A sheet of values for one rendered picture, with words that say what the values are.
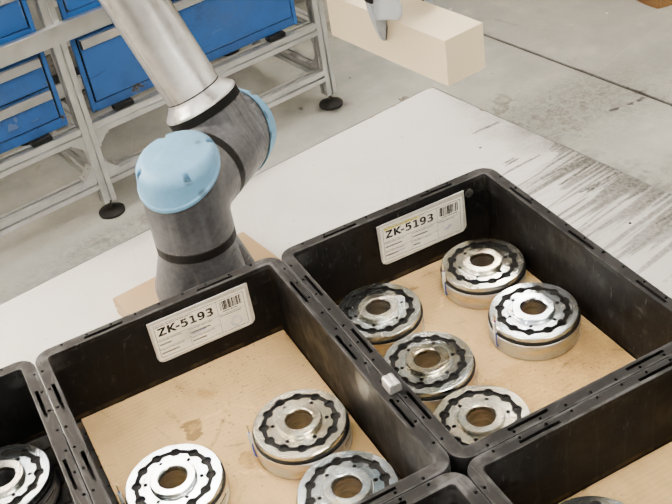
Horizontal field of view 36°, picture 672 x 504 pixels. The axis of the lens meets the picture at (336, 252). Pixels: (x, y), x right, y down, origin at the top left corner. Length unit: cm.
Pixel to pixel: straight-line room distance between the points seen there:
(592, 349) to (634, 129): 206
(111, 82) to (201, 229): 167
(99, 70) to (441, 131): 139
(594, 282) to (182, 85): 64
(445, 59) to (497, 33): 258
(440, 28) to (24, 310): 79
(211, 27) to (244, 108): 166
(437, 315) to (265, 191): 61
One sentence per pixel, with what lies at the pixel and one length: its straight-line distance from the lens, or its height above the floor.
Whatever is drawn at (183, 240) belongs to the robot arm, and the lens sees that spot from 143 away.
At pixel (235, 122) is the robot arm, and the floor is 94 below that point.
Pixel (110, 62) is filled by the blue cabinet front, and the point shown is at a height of 44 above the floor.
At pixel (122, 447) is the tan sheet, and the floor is 83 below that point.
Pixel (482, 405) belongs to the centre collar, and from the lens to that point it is 109.
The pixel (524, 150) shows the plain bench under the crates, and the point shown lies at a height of 70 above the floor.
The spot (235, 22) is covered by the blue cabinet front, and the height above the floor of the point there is 41.
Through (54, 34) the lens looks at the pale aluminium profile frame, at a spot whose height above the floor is 60.
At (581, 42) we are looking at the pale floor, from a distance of 374.
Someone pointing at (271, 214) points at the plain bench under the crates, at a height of 70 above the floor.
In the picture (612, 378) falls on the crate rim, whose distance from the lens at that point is 103.
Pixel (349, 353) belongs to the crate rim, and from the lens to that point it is 109.
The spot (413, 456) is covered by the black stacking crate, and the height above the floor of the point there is 89.
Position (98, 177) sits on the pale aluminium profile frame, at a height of 14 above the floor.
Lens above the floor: 164
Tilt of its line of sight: 36 degrees down
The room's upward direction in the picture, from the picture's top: 10 degrees counter-clockwise
